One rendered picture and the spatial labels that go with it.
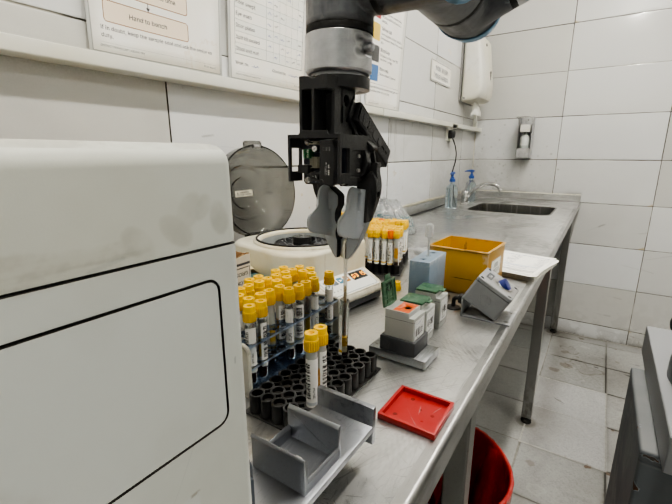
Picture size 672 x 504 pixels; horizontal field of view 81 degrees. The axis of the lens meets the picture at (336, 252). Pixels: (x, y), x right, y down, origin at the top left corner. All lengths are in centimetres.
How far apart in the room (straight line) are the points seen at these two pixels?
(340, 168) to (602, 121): 257
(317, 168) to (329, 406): 26
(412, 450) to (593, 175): 259
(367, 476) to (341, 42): 43
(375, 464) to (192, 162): 35
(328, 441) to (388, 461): 9
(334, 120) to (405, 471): 36
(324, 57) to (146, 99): 54
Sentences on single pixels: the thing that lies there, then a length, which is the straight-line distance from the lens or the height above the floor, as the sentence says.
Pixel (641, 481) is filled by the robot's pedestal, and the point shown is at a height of 84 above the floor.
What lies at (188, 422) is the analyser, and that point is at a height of 105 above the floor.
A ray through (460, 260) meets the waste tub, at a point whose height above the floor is 95.
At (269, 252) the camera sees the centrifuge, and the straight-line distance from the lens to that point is 77.
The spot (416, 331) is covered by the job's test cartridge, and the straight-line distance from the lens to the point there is 59.
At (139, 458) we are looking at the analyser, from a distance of 20.
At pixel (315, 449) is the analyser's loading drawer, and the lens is 39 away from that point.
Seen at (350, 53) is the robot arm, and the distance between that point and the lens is 46.
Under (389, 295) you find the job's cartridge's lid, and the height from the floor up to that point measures 97.
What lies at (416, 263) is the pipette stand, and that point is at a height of 97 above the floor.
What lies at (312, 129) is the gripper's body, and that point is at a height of 120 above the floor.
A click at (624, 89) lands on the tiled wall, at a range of 294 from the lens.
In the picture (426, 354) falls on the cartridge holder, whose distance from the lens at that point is 61.
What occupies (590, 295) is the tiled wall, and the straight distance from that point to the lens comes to 305.
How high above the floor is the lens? 117
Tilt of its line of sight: 14 degrees down
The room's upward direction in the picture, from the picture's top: straight up
